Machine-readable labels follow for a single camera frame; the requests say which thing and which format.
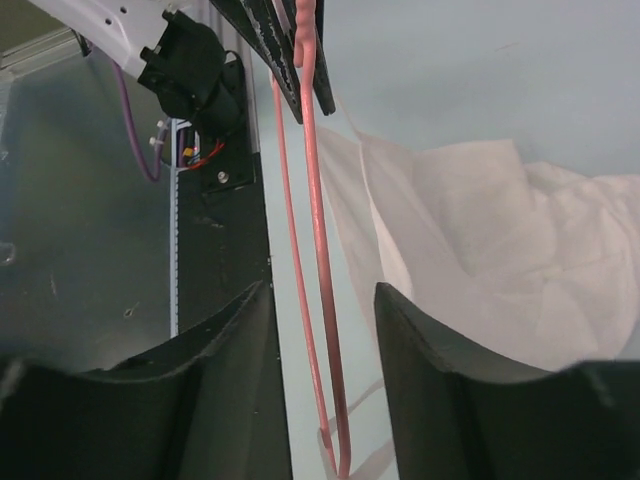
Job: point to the white tank top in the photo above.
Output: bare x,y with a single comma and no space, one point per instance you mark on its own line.
531,261

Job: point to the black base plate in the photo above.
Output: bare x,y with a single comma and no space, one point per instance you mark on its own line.
225,240

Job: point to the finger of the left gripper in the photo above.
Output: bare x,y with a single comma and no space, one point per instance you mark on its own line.
290,82
257,22

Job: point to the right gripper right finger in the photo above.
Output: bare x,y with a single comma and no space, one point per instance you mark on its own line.
461,411

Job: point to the white cable duct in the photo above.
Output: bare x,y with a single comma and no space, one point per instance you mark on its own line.
173,234

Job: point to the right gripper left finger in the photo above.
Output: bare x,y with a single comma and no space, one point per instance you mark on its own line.
128,422

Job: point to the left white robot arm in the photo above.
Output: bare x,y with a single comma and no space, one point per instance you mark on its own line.
181,61

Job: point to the pink wire hanger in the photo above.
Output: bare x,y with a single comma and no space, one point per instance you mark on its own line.
320,240

